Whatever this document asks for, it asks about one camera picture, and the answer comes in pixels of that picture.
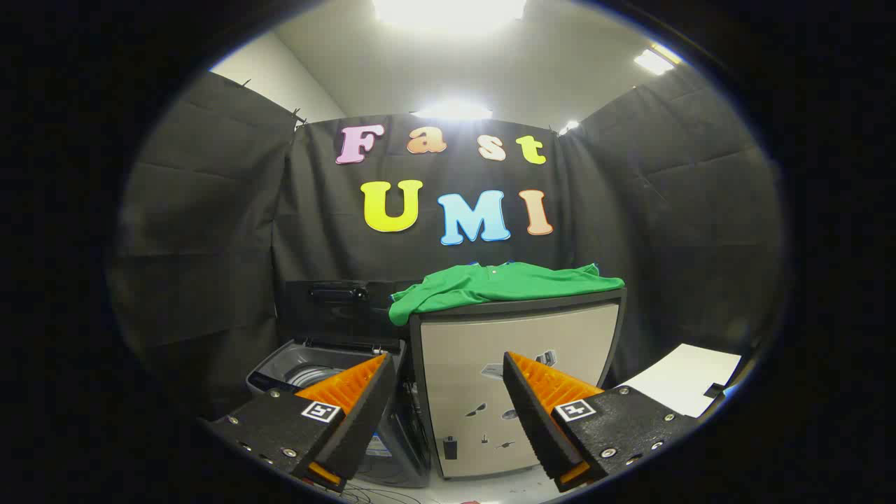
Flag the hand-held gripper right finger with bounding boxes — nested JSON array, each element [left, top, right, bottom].
[[503, 351, 701, 493]]

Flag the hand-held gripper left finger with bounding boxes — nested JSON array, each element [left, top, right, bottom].
[[199, 352, 397, 493]]

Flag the grey washing machine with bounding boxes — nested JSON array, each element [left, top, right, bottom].
[[246, 338, 431, 489]]

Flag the green polo shirt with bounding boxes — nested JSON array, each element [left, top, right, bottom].
[[388, 262, 626, 327]]

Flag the beige cabinet with dark top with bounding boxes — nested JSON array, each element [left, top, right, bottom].
[[408, 286, 627, 480]]

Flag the white paper sheet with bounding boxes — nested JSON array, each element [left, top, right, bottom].
[[616, 343, 743, 419]]

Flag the black backdrop cloth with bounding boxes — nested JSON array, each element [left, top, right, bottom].
[[105, 70, 785, 421]]

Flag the round ceiling light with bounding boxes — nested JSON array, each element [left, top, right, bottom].
[[409, 101, 494, 121]]

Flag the rectangular ceiling light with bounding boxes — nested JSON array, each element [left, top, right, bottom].
[[633, 46, 678, 76]]

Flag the large ceiling light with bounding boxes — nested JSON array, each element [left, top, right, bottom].
[[371, 0, 529, 36]]

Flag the thin floor cables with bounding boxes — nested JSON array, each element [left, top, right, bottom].
[[336, 479, 421, 504]]

